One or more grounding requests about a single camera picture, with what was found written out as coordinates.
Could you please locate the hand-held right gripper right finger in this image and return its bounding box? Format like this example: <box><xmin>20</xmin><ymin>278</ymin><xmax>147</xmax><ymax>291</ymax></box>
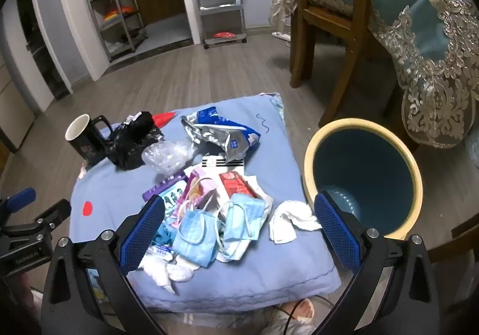
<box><xmin>313</xmin><ymin>190</ymin><xmax>441</xmax><ymax>335</ymax></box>

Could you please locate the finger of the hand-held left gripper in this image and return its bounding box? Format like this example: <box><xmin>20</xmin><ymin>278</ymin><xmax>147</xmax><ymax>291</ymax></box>
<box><xmin>0</xmin><ymin>199</ymin><xmax>72</xmax><ymax>246</ymax></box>
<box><xmin>0</xmin><ymin>187</ymin><xmax>37</xmax><ymax>215</ymax></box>

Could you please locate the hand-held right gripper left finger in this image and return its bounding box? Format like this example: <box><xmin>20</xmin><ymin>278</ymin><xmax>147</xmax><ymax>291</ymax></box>
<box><xmin>39</xmin><ymin>194</ymin><xmax>166</xmax><ymax>335</ymax></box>

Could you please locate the blue bin with yellow rim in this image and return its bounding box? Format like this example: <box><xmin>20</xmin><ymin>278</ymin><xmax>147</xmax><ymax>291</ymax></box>
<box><xmin>303</xmin><ymin>118</ymin><xmax>423</xmax><ymax>241</ymax></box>

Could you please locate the blue silver snack bag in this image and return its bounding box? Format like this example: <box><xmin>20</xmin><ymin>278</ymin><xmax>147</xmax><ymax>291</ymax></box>
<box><xmin>181</xmin><ymin>107</ymin><xmax>261</xmax><ymax>162</ymax></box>

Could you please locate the person's left forearm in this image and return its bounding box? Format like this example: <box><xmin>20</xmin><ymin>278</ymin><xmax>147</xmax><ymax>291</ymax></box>
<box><xmin>0</xmin><ymin>274</ymin><xmax>42</xmax><ymax>335</ymax></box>

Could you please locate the purple packet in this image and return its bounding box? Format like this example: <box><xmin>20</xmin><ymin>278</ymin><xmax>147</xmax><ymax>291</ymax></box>
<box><xmin>142</xmin><ymin>175</ymin><xmax>188</xmax><ymax>201</ymax></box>

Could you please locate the blue face mask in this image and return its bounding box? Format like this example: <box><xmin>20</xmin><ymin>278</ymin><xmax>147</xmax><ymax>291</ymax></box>
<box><xmin>222</xmin><ymin>197</ymin><xmax>268</xmax><ymax>242</ymax></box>
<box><xmin>172</xmin><ymin>208</ymin><xmax>221</xmax><ymax>268</ymax></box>

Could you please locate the light blue cushion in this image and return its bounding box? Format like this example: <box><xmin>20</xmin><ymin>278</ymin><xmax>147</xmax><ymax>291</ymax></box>
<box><xmin>70</xmin><ymin>93</ymin><xmax>342</xmax><ymax>309</ymax></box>

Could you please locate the crumpled white tissue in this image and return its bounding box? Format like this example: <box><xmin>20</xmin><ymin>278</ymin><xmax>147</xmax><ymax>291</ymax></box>
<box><xmin>140</xmin><ymin>255</ymin><xmax>195</xmax><ymax>294</ymax></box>

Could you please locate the pink patterned face mask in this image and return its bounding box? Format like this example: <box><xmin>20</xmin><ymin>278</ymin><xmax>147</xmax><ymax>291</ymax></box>
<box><xmin>185</xmin><ymin>170</ymin><xmax>221</xmax><ymax>209</ymax></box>

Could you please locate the black mug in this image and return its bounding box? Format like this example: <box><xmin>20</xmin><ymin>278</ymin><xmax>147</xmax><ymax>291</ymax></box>
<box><xmin>65</xmin><ymin>114</ymin><xmax>113</xmax><ymax>167</ymax></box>

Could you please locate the clear plastic bag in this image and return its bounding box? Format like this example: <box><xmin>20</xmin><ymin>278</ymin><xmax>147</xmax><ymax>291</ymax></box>
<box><xmin>141</xmin><ymin>140</ymin><xmax>195</xmax><ymax>175</ymax></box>

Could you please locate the black plastic bag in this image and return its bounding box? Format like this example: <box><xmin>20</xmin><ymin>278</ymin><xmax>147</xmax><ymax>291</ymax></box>
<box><xmin>107</xmin><ymin>111</ymin><xmax>165</xmax><ymax>170</ymax></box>

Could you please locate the beige cabinet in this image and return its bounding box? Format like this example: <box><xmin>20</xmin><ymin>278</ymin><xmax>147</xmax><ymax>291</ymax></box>
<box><xmin>0</xmin><ymin>58</ymin><xmax>36</xmax><ymax>154</ymax></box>

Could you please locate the person's foot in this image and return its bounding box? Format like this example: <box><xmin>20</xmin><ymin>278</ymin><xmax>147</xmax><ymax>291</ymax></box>
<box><xmin>262</xmin><ymin>298</ymin><xmax>315</xmax><ymax>335</ymax></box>

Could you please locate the red packet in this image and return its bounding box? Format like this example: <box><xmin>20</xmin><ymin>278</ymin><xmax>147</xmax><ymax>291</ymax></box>
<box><xmin>219</xmin><ymin>171</ymin><xmax>259</xmax><ymax>199</ymax></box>

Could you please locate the red plastic wrapper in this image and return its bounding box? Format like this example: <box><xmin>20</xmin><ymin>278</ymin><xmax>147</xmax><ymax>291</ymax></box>
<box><xmin>151</xmin><ymin>112</ymin><xmax>176</xmax><ymax>126</ymax></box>

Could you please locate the wooden chair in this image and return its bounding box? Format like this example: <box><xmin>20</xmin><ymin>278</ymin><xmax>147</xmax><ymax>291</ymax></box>
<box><xmin>427</xmin><ymin>223</ymin><xmax>479</xmax><ymax>264</ymax></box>
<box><xmin>285</xmin><ymin>0</ymin><xmax>375</xmax><ymax>126</ymax></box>

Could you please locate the grey metal shelf rack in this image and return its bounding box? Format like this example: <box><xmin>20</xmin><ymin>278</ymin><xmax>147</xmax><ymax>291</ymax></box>
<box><xmin>80</xmin><ymin>0</ymin><xmax>148</xmax><ymax>61</ymax></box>

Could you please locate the wooden kitchen cabinet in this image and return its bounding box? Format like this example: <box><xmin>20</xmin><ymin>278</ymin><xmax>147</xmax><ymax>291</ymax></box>
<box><xmin>133</xmin><ymin>0</ymin><xmax>188</xmax><ymax>25</ymax></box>

